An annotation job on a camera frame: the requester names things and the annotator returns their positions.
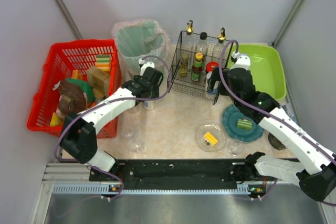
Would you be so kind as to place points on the red lid sauce jar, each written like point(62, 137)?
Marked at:
point(210, 66)

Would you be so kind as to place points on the small glass bowl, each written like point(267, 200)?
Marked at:
point(235, 147)

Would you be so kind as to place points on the clear glass plate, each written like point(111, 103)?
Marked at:
point(216, 130)

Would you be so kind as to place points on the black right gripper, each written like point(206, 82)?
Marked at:
point(214, 82)

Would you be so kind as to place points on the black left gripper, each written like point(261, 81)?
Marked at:
point(154, 77)

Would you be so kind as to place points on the small gold cap bottle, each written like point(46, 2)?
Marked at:
point(184, 65)

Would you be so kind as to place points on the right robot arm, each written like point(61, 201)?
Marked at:
point(314, 170)

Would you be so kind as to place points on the yellow cake piece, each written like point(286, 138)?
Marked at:
point(210, 139)

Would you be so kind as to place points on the black wire rack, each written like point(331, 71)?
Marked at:
point(185, 84)

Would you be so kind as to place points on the red plastic basket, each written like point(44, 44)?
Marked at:
point(63, 58)

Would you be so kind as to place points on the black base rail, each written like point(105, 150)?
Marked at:
point(184, 174)

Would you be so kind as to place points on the green striped cake piece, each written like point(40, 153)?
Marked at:
point(244, 124)

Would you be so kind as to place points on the green bin with plastic bag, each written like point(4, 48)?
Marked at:
point(136, 39)

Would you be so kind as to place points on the teal ceramic plate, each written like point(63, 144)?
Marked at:
point(229, 121)

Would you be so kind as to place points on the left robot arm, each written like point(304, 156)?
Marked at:
point(80, 130)

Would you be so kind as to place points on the cardboard box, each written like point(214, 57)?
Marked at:
point(99, 80)

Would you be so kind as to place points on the brown crumpled bag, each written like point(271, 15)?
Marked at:
point(72, 99)

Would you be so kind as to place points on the green plastic tub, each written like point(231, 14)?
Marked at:
point(266, 69)

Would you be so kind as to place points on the black cap clear bottle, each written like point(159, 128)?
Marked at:
point(202, 45)

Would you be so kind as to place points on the dark jar at right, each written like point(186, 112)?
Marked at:
point(275, 143)

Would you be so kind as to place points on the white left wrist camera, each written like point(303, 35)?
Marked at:
point(143, 65)

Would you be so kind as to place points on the clear glass front left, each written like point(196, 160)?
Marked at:
point(136, 146)

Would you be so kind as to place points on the striped sponge pack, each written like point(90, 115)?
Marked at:
point(103, 62)

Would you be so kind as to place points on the gold pourer glass bottle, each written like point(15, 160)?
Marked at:
point(188, 41)

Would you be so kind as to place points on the silver lid spice jar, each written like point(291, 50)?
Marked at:
point(149, 105)

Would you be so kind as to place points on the yellow cap sauce bottle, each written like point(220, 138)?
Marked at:
point(197, 67)

